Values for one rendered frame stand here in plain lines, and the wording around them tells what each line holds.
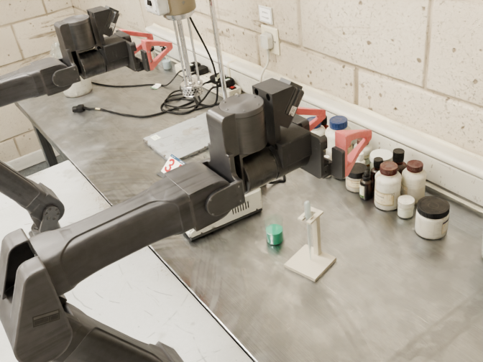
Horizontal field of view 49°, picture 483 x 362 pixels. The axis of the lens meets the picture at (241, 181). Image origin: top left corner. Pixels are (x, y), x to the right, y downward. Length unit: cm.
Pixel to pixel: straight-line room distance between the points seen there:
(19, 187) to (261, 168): 68
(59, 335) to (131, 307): 51
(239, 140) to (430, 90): 75
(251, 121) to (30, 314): 33
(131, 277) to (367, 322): 51
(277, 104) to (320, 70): 92
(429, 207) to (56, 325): 82
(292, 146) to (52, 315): 36
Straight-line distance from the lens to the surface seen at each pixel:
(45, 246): 62
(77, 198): 152
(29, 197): 125
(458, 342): 104
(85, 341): 69
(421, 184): 129
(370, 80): 145
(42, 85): 116
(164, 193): 64
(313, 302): 108
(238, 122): 65
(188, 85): 161
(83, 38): 118
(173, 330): 107
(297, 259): 115
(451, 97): 131
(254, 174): 69
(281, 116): 69
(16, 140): 370
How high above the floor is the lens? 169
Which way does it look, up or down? 33 degrees down
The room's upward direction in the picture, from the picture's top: 8 degrees counter-clockwise
